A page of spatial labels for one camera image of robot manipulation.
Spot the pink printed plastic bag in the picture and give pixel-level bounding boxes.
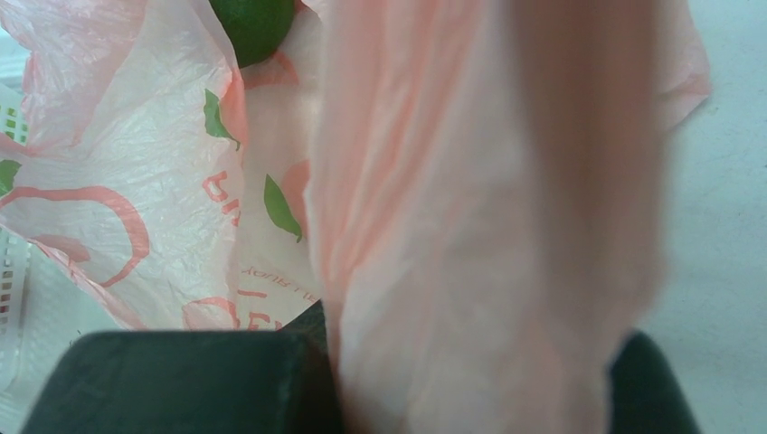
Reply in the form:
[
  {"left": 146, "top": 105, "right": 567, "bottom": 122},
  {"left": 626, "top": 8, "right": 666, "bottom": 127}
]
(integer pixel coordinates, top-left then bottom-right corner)
[{"left": 1, "top": 1, "right": 711, "bottom": 433}]

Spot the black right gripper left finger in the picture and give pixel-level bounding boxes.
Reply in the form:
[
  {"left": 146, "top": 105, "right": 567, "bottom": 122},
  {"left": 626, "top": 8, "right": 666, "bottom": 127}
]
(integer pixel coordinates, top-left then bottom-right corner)
[{"left": 23, "top": 304, "right": 344, "bottom": 433}]

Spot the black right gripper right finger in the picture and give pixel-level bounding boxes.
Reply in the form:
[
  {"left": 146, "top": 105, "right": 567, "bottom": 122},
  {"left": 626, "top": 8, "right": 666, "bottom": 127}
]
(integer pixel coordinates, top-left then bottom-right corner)
[{"left": 609, "top": 332, "right": 701, "bottom": 434}]

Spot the dark green fake lime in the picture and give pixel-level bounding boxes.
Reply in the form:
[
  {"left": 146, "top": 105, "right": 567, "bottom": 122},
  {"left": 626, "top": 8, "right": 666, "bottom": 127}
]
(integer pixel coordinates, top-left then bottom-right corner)
[{"left": 210, "top": 0, "right": 296, "bottom": 69}]

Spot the white plastic basket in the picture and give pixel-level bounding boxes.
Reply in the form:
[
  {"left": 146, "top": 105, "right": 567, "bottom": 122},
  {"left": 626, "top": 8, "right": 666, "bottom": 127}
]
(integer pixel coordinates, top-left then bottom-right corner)
[{"left": 1, "top": 85, "right": 29, "bottom": 419}]

